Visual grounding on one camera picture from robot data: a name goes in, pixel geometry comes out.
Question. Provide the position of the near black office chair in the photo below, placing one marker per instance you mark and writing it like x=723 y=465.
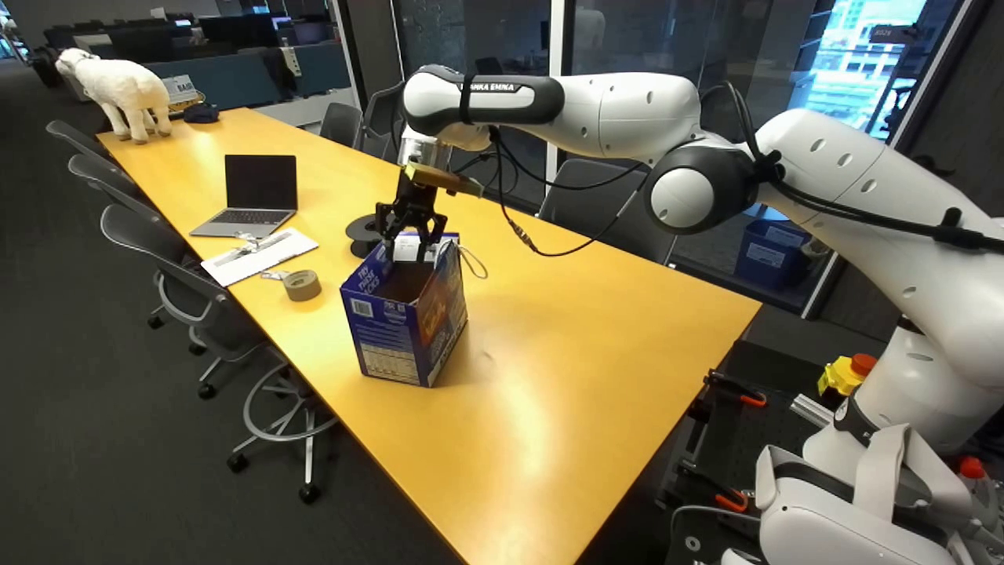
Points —
x=278 y=410

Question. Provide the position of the orange handled clamp left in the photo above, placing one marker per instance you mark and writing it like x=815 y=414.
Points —
x=717 y=386

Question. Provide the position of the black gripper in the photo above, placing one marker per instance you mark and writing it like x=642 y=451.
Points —
x=412 y=206

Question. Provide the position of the red yellow emergency button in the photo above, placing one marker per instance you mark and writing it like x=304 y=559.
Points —
x=844 y=373

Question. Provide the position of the grey tape roll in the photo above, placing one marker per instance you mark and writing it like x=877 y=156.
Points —
x=303 y=284

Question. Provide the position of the white paper sheets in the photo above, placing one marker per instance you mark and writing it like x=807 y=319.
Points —
x=263 y=255

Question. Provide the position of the blue storage bin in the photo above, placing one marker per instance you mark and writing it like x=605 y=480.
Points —
x=772 y=251

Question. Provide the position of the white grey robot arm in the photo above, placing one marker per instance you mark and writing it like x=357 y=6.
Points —
x=906 y=231

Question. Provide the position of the white polar bear figure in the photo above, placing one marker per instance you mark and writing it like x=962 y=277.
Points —
x=129 y=94

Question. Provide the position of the open grey laptop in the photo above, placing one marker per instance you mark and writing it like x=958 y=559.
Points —
x=262 y=192

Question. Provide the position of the blue snack cardboard box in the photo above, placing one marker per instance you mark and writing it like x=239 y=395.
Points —
x=406 y=309

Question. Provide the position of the far side office chair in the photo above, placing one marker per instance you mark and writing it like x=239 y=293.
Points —
x=605 y=201

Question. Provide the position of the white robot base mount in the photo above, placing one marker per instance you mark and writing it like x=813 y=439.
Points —
x=880 y=504

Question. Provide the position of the black office chair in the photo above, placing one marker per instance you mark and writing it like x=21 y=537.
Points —
x=278 y=410
x=107 y=179

